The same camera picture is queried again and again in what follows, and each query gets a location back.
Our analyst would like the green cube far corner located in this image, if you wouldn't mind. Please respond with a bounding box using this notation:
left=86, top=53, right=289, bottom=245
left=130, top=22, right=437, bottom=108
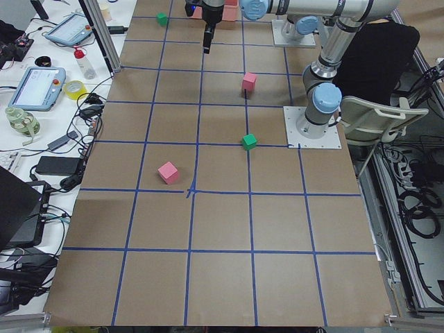
left=156, top=12, right=169, bottom=26

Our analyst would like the black laptop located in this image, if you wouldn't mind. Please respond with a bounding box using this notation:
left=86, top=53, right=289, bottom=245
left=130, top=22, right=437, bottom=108
left=1, top=168, right=50, bottom=250

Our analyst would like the pink cube far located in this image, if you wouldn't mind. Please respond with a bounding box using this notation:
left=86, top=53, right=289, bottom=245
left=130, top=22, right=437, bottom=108
left=241, top=72, right=257, bottom=92

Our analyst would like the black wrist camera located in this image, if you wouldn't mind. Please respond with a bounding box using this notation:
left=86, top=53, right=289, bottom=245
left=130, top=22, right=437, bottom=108
left=185, top=0, right=200, bottom=17

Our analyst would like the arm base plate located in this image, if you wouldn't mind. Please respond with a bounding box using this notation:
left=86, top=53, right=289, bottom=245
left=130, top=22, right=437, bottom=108
left=283, top=106, right=341, bottom=149
left=272, top=16, right=318, bottom=48

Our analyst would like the squeeze bottle red cap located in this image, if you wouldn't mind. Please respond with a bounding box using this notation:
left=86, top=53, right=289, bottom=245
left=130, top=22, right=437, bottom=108
left=74, top=47, right=96, bottom=80

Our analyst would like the black power adapter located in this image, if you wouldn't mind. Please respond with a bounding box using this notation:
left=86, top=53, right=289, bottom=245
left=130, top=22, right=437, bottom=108
left=35, top=156, right=80, bottom=176

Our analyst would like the green cube near base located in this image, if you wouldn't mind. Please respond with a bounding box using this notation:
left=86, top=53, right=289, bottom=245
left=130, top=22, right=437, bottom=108
left=241, top=133, right=257, bottom=151

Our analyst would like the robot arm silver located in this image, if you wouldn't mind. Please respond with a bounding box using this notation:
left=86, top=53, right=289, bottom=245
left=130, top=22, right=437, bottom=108
left=240, top=1, right=399, bottom=135
left=281, top=15, right=319, bottom=46

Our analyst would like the pink plastic bin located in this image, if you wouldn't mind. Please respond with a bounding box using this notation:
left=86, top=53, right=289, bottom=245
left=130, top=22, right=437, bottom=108
left=191, top=5, right=240, bottom=22

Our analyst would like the pink cube near centre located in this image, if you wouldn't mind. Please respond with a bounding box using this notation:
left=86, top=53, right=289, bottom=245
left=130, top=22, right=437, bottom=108
left=157, top=162, right=179, bottom=185

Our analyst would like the yellow tape roll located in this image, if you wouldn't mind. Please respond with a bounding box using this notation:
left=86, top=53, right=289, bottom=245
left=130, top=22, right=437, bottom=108
left=63, top=80, right=87, bottom=101

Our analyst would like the aluminium frame post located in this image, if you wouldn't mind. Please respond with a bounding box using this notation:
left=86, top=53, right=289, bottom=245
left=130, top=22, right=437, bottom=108
left=78, top=0, right=121, bottom=74

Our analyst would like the pink cube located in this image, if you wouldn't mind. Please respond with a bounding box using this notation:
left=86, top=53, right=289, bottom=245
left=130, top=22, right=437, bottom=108
left=241, top=72, right=257, bottom=92
left=157, top=162, right=179, bottom=185

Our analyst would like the teach pendant near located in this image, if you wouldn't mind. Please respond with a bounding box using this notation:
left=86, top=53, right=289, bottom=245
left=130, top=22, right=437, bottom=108
left=8, top=67, right=66, bottom=112

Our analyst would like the white paper cup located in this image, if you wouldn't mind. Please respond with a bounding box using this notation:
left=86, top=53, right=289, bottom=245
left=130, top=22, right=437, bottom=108
left=99, top=3, right=112, bottom=22

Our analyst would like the teach pendant far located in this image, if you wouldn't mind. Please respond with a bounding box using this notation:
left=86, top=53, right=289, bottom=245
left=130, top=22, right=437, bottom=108
left=44, top=13, right=92, bottom=46

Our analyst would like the white office chair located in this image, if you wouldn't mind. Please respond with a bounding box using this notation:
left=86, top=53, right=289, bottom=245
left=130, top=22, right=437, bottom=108
left=340, top=96, right=429, bottom=178

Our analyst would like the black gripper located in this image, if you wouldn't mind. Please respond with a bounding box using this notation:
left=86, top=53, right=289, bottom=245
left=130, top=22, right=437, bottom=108
left=202, top=0, right=223, bottom=54

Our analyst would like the teach pendant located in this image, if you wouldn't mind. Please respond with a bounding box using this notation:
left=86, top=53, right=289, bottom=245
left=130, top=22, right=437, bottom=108
left=44, top=13, right=92, bottom=46
left=8, top=67, right=66, bottom=112

